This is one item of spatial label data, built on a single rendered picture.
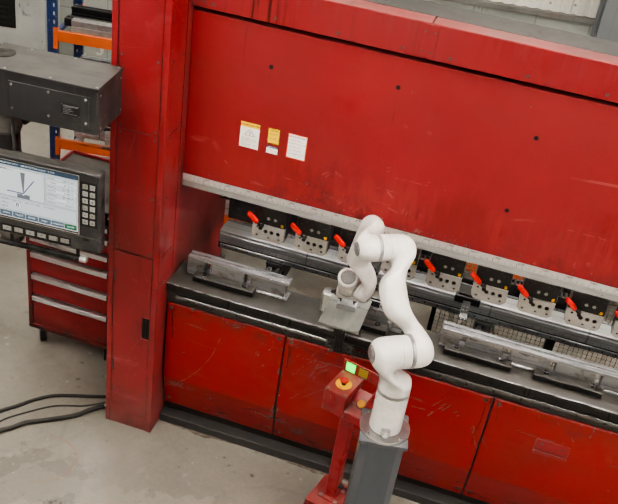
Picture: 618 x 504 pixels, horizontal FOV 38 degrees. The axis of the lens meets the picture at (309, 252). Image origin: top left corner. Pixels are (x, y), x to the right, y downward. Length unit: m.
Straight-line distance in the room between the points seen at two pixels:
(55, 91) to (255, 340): 1.49
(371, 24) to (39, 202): 1.48
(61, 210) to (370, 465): 1.56
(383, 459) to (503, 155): 1.26
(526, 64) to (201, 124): 1.37
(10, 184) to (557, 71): 2.14
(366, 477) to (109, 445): 1.61
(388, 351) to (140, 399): 1.80
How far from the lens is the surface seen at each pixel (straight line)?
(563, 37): 3.61
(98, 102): 3.45
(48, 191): 3.68
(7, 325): 5.40
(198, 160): 3.97
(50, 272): 4.90
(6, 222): 3.85
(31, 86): 3.54
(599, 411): 4.07
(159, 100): 3.69
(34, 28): 8.11
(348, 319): 3.91
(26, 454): 4.63
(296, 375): 4.25
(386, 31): 3.49
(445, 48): 3.47
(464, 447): 4.29
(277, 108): 3.73
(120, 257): 4.13
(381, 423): 3.34
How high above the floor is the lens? 3.30
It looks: 32 degrees down
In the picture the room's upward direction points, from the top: 9 degrees clockwise
